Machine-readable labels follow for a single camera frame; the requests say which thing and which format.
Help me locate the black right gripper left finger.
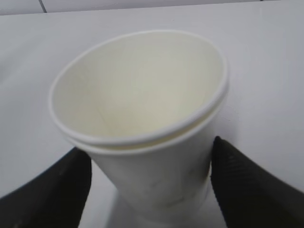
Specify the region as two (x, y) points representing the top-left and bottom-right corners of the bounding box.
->
(0, 149), (92, 228)

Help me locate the white paper cup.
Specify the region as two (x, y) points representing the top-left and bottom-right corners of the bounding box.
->
(48, 30), (229, 223)

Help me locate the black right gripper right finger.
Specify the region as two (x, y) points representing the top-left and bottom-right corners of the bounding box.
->
(211, 136), (304, 228)

